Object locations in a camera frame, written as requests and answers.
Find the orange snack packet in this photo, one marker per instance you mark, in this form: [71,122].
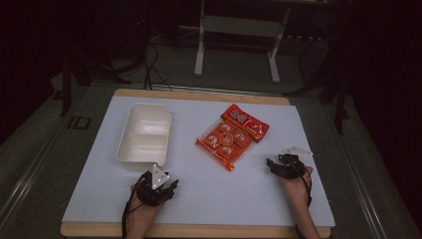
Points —
[234,134]

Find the person's right hand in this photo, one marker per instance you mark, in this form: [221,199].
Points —
[297,191]

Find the white table mat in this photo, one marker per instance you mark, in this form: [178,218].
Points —
[205,199]

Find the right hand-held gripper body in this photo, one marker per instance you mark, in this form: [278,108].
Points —
[292,167]

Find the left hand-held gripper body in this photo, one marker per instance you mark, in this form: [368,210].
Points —
[150,194]

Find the white plastic divided container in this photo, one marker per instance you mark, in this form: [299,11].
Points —
[144,136]

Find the person's left hand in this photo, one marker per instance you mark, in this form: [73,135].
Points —
[142,212]

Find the white metal stand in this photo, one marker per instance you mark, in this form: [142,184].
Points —
[199,59]

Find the black metal stand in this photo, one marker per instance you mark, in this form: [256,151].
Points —
[339,109]

